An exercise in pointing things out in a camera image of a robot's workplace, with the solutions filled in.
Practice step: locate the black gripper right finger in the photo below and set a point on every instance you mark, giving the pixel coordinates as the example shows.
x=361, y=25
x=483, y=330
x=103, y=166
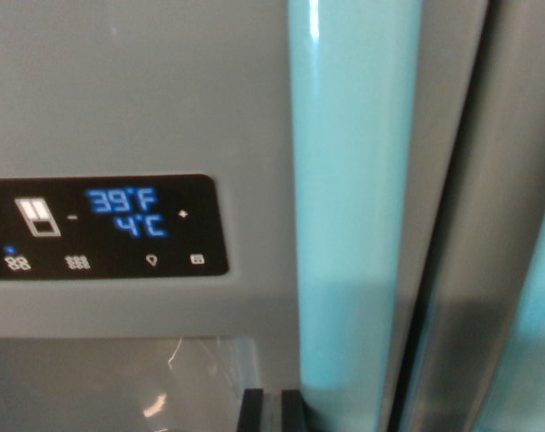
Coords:
x=292, y=411

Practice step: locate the black temperature display panel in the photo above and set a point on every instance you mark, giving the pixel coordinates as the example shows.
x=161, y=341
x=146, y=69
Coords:
x=119, y=252

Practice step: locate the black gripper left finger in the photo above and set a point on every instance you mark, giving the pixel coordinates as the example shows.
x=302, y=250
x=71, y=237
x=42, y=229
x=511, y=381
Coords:
x=251, y=411

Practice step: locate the grey toy fridge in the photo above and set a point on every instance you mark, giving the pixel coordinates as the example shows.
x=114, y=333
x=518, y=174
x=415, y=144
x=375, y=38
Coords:
x=141, y=90

